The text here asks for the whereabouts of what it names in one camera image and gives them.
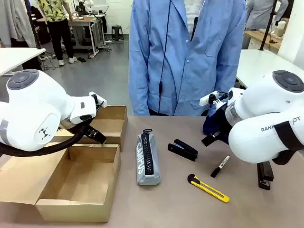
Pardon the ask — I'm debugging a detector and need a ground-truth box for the person in blue coat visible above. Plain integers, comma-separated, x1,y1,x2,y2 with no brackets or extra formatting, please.
128,0,247,117

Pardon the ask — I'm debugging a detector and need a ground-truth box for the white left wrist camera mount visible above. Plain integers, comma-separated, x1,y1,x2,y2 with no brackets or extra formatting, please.
89,91,107,112

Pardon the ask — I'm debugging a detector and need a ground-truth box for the wooden side table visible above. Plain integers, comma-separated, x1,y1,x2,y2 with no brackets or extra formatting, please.
244,28,284,52

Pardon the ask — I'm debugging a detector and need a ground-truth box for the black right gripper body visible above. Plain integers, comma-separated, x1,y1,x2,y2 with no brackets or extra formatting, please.
212,102,230,144

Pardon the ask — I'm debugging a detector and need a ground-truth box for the large white desk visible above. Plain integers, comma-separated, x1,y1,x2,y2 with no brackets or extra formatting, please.
236,49,304,89

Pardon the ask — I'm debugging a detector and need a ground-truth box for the yellow utility knife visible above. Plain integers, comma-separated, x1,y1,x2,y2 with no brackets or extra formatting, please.
187,173,230,204

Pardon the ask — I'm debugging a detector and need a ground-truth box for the black sleeved arm cable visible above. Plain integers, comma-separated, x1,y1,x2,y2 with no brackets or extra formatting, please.
0,120,94,158

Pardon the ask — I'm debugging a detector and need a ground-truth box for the white table with round corner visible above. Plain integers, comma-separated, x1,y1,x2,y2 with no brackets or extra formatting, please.
0,47,47,77

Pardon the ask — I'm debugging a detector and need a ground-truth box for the short black stapler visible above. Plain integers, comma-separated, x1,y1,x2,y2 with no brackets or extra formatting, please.
167,139,199,162

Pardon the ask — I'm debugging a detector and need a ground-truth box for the navy campus pencil case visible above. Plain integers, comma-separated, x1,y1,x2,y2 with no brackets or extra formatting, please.
202,104,223,136

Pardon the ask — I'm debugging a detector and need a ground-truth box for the small open cardboard box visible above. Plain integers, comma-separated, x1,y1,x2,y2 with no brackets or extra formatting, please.
54,104,129,153

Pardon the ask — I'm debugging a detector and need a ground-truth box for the black tripod pole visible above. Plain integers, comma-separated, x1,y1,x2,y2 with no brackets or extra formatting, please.
259,0,278,51
23,0,44,50

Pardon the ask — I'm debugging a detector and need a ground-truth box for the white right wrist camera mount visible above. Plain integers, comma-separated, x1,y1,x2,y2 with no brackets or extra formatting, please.
199,91,229,107

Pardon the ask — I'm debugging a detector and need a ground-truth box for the person in grey-blue shirt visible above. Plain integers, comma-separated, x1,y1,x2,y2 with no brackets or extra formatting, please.
245,0,288,31

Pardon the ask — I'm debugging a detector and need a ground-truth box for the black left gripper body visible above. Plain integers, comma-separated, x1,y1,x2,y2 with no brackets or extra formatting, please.
83,124,102,142

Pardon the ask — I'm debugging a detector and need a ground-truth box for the person in yellow shirt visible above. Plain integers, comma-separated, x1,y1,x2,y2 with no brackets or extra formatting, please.
37,0,78,67

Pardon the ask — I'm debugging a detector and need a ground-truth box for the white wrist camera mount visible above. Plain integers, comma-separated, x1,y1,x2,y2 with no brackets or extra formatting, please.
89,91,107,112
199,91,229,107

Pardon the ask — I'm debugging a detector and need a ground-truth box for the black plastic stool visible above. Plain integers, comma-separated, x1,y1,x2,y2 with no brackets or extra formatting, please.
111,25,124,42

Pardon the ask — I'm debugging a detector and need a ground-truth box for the grey workbench with wooden top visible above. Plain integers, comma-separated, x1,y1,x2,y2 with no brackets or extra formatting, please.
68,14,107,59

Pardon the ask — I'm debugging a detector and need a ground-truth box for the large open cardboard box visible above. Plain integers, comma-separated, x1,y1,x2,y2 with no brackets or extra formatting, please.
0,142,122,223

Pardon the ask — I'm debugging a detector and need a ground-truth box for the grey campus pencil case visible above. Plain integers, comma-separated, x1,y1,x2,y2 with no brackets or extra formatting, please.
135,128,162,186

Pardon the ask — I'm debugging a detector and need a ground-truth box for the black marker pen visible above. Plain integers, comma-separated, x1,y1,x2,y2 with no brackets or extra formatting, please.
210,155,231,179

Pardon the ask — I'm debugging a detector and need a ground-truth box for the black cord on coat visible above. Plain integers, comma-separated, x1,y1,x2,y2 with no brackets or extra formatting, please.
157,0,172,113

